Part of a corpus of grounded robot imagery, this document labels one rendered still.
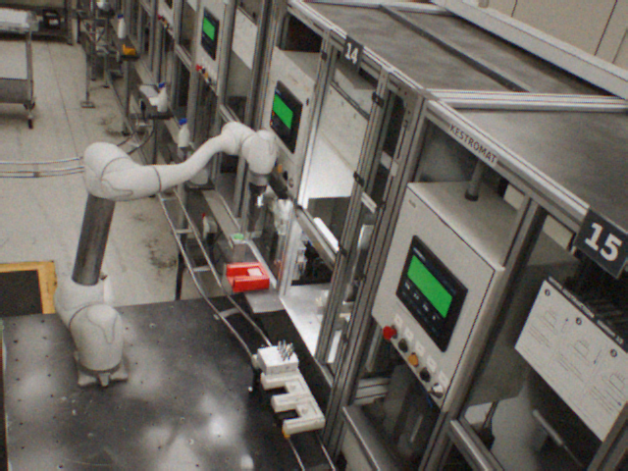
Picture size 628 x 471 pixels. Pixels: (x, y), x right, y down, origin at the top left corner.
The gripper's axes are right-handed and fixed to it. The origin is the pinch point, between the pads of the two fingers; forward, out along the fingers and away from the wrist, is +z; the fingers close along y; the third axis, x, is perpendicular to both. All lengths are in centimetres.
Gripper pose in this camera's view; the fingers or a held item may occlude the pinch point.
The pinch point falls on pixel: (251, 224)
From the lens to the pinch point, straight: 278.3
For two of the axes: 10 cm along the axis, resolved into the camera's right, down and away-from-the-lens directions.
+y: -2.9, -5.5, 7.8
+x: -9.4, 0.1, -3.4
